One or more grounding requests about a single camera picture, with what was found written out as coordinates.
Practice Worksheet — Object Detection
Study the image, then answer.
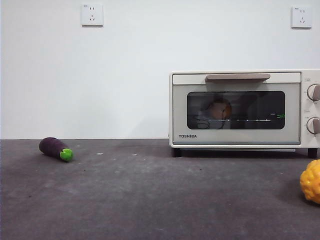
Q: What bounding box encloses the glass oven door with handle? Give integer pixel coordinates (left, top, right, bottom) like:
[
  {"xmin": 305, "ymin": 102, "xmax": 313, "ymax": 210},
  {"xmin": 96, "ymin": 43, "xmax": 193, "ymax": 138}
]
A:
[{"xmin": 172, "ymin": 72, "xmax": 302, "ymax": 146}]

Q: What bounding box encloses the brown potato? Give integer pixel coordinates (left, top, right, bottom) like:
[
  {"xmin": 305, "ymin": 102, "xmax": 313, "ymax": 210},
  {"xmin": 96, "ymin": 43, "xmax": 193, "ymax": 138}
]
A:
[{"xmin": 209, "ymin": 98, "xmax": 232, "ymax": 120}]

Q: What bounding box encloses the white Toshiba toaster oven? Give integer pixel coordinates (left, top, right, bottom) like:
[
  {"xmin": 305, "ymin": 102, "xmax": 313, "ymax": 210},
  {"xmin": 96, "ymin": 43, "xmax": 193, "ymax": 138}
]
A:
[{"xmin": 168, "ymin": 69, "xmax": 320, "ymax": 158}]

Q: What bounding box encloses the beige oven knob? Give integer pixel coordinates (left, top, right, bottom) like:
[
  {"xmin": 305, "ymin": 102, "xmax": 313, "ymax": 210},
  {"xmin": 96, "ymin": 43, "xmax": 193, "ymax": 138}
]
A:
[
  {"xmin": 306, "ymin": 116, "xmax": 320, "ymax": 135},
  {"xmin": 306, "ymin": 84, "xmax": 320, "ymax": 102}
]

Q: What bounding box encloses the purple toy eggplant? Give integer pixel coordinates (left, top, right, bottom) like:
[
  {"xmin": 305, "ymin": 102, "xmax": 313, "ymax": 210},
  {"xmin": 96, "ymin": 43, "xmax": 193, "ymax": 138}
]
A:
[{"xmin": 38, "ymin": 136, "xmax": 74, "ymax": 163}]

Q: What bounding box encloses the bumpy yellow toy vegetable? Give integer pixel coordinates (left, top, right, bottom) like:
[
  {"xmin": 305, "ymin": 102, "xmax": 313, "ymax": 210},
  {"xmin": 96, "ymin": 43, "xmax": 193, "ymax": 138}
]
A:
[{"xmin": 299, "ymin": 159, "xmax": 320, "ymax": 205}]

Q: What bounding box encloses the metal wire oven rack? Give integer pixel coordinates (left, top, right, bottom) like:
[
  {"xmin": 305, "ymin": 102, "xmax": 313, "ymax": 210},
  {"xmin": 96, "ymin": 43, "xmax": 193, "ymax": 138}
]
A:
[{"xmin": 197, "ymin": 118, "xmax": 272, "ymax": 123}]

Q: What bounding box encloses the white wall socket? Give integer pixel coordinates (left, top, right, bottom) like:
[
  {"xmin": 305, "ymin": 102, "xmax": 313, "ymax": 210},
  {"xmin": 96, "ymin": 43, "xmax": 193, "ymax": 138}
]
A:
[
  {"xmin": 80, "ymin": 3, "xmax": 104, "ymax": 28},
  {"xmin": 290, "ymin": 6, "xmax": 313, "ymax": 30}
]

